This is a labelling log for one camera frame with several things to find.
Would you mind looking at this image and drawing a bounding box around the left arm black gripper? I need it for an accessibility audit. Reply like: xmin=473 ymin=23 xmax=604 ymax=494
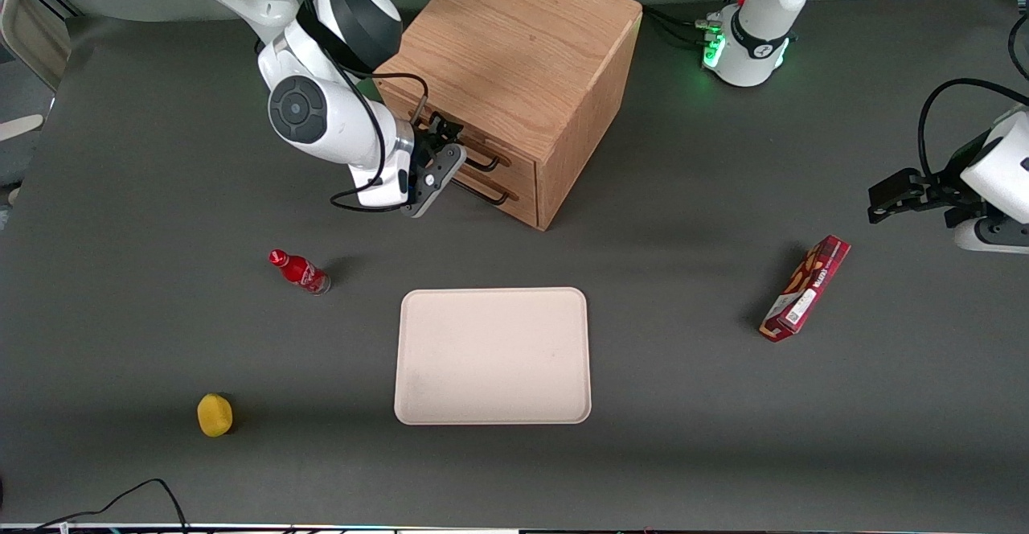
xmin=867 ymin=132 xmax=1002 ymax=230

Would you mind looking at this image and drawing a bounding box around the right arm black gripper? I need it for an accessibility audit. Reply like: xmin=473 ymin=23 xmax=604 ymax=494
xmin=408 ymin=114 xmax=466 ymax=199

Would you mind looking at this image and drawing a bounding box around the wooden drawer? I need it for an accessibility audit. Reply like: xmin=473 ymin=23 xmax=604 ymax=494
xmin=378 ymin=84 xmax=538 ymax=197
xmin=438 ymin=156 xmax=538 ymax=228

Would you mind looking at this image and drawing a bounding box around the oak wooden drawer cabinet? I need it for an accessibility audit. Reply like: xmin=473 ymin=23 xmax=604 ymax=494
xmin=374 ymin=0 xmax=644 ymax=232

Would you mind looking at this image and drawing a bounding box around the red snack box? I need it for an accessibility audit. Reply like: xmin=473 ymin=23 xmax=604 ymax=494
xmin=759 ymin=235 xmax=851 ymax=343

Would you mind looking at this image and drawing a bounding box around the small red soda bottle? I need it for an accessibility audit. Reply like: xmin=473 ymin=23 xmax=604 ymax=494
xmin=269 ymin=249 xmax=331 ymax=296

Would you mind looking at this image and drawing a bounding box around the beige rectangular tray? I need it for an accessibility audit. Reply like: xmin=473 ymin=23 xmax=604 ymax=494
xmin=394 ymin=287 xmax=592 ymax=426

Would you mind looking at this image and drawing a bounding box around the yellow round sponge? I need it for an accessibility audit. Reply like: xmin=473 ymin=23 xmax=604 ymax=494
xmin=197 ymin=393 xmax=234 ymax=438

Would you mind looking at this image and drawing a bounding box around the beige chair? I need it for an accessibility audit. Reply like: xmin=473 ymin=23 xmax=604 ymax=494
xmin=0 ymin=0 xmax=70 ymax=145

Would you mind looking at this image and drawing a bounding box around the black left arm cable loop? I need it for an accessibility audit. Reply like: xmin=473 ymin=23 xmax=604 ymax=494
xmin=919 ymin=78 xmax=1029 ymax=183

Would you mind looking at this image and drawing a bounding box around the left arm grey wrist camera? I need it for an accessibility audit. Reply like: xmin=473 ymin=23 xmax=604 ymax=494
xmin=953 ymin=216 xmax=1029 ymax=256

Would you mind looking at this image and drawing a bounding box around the black hanging cable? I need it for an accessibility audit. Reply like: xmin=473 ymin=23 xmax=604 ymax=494
xmin=1008 ymin=13 xmax=1029 ymax=81

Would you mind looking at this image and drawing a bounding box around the black left arm base cable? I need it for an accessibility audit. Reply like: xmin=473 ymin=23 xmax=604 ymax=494
xmin=647 ymin=15 xmax=720 ymax=47
xmin=642 ymin=5 xmax=724 ymax=30

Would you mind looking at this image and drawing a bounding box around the black cable on table edge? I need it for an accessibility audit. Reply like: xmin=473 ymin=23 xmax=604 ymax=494
xmin=0 ymin=479 xmax=188 ymax=534

